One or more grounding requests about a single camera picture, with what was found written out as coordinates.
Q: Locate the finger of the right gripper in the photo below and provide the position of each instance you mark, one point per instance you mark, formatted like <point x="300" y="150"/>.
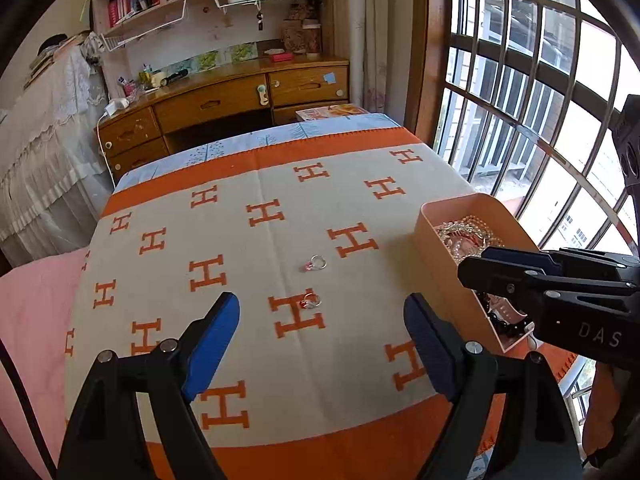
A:
<point x="601" y="279"/>

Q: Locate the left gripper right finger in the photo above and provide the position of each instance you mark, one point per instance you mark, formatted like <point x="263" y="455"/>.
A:
<point x="464" y="372"/>

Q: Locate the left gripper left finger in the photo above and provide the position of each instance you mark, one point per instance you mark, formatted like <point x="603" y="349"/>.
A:
<point x="175" y="373"/>

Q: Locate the silver leaf hair comb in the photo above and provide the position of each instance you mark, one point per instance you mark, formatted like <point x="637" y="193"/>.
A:
<point x="462" y="239"/>

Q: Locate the right human hand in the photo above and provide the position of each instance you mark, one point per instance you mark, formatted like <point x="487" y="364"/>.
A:
<point x="608" y="386"/>

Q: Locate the pink tray box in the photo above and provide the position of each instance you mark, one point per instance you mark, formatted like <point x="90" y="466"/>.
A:
<point x="466" y="309"/>

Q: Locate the pink bed sheet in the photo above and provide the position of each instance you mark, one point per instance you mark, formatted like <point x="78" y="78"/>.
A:
<point x="36" y="303"/>

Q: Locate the orange beige H blanket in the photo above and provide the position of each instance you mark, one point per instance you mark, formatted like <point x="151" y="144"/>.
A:
<point x="321" y="379"/>

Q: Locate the blue patterned bed sheet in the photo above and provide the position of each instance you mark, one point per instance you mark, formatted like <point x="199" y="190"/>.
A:
<point x="309" y="127"/>

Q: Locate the window metal grille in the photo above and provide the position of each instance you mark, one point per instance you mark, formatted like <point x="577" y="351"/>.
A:
<point x="532" y="93"/>

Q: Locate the white lace covered piano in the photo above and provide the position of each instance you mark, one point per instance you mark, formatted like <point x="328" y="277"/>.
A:
<point x="54" y="181"/>

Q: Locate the magazine on bed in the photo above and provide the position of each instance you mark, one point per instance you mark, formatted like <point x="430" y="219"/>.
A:
<point x="329" y="111"/>

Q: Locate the wooden desk with drawers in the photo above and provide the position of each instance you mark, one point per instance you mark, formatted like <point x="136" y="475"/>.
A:
<point x="218" y="104"/>

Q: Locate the floral curtain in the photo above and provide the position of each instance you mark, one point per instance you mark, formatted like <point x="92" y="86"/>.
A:
<point x="375" y="35"/>

